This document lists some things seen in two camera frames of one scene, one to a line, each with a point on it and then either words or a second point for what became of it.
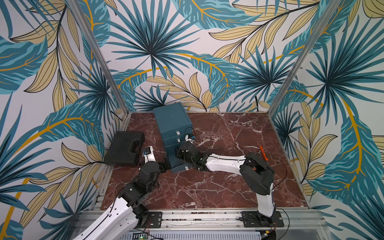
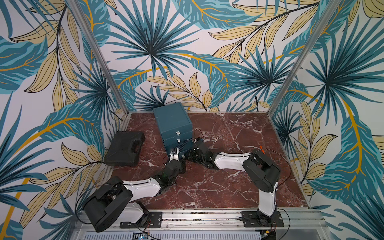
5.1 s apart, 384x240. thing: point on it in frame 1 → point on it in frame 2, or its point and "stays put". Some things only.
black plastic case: [126, 148] stays put
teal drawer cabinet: [174, 122] stays put
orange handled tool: [263, 153] stays put
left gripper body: [151, 187] → [182, 171]
